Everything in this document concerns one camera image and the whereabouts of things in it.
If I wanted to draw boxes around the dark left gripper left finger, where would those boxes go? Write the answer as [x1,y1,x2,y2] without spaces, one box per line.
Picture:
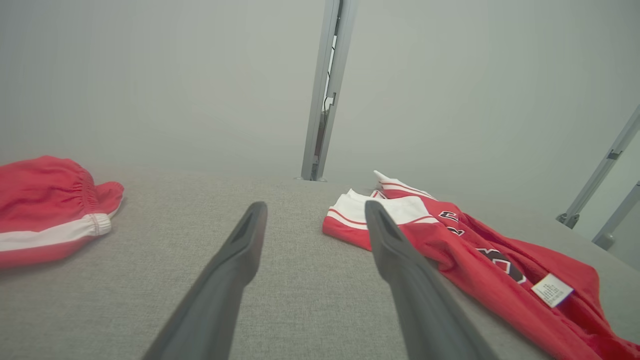
[142,201,268,360]

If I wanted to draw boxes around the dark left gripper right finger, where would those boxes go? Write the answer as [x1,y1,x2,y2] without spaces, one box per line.
[365,200,501,360]

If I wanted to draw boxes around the red basketball jersey white sleeves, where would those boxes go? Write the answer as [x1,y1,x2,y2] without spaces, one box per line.
[322,170,640,360]

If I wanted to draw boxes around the red shorts white stripe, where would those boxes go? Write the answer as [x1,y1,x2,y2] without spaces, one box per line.
[0,155,125,270]

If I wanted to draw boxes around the grey partition post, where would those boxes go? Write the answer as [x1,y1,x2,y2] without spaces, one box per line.
[592,182,640,251]
[300,0,359,182]
[556,105,640,229]

